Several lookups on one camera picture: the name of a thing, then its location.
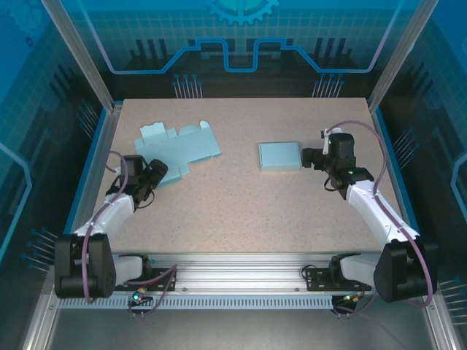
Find blue table edge strip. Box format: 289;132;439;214
371;108;432;265
53;109;110;265

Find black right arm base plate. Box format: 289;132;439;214
303;267;372;292

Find aluminium frame post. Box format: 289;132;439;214
39;0;124;114
366;0;441;112

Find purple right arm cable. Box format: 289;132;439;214
326;120;437;316

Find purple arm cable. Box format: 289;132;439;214
82;151;179;316
326;120;437;316

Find aluminium side rail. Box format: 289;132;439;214
60;104;123;265

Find aluminium lower frame bar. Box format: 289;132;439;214
422;293;461;350
20;291;61;350

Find small connector with green light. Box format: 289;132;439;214
341;291;366;306
131;289;153;306

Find light blue paper box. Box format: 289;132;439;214
258;141;302;173
134;121;223;190

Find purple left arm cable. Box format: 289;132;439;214
82;151;179;316

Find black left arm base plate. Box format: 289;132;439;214
111;268;179;292

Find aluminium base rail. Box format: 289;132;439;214
42;251;437;295

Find slotted grey cable duct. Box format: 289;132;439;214
57;295;336;311

